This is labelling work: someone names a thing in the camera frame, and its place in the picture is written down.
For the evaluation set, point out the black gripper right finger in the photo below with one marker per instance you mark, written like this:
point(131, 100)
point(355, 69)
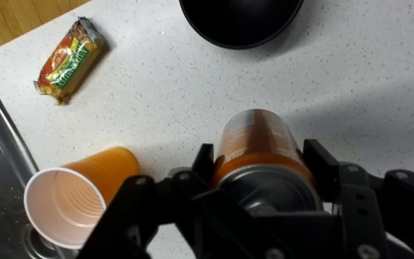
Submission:
point(376, 214)

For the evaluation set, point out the snack bar wrapper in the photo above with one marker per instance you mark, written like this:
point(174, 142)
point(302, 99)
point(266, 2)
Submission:
point(70, 60)

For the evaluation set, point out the orange plastic cup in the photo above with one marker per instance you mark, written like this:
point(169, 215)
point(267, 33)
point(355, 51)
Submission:
point(64, 202)

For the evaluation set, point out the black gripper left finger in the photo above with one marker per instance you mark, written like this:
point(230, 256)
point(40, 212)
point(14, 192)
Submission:
point(142, 204)

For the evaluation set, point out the stainless steel sink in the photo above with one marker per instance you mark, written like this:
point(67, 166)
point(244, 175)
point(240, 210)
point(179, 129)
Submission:
point(17, 235)

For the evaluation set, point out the black bowl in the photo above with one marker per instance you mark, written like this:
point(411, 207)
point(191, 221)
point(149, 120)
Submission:
point(240, 23)

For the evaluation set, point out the orange soda can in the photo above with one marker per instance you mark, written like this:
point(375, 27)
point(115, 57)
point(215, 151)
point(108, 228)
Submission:
point(260, 165)

